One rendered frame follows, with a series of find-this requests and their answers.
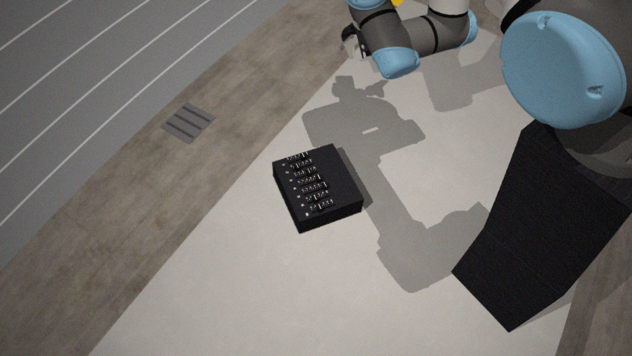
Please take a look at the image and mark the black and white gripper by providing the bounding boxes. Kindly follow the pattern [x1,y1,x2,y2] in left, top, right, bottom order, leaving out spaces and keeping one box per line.
[339,22,371,58]

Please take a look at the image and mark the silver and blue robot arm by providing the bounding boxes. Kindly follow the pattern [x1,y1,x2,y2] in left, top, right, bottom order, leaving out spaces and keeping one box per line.
[346,0,632,179]

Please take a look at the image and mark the black fader panel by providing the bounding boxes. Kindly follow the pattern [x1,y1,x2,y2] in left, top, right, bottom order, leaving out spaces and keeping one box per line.
[272,143,364,233]

